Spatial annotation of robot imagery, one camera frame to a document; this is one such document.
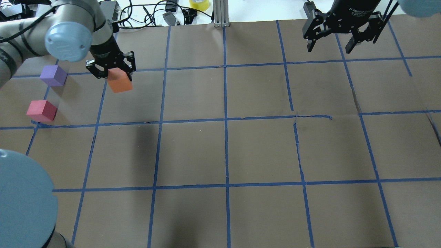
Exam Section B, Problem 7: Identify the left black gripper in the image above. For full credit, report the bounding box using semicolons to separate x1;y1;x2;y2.
85;35;136;82

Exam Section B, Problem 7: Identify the aluminium frame post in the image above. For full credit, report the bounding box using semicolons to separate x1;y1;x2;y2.
213;0;230;27

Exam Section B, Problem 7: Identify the black power adapter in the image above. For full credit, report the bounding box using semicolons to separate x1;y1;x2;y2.
303;0;316;18

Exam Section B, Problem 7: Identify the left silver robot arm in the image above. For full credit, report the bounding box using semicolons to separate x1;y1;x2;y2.
1;0;136;248

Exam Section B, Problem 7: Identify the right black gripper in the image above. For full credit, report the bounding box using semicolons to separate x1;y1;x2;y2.
302;0;384;54

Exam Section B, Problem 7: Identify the grey power brick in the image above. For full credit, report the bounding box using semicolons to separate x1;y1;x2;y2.
98;0;120;21

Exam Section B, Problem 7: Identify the orange foam cube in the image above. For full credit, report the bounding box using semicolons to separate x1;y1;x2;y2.
107;68;133;94

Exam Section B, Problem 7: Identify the yellow tape roll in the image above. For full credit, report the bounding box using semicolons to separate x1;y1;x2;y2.
189;0;210;12

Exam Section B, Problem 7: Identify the brown paper table cover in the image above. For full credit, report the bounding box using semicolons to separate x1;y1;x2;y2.
1;14;441;248

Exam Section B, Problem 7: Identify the purple foam cube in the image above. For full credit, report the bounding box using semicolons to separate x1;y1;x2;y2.
39;65;68;87

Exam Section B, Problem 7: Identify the red foam cube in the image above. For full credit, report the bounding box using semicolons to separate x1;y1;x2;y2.
26;100;58;122

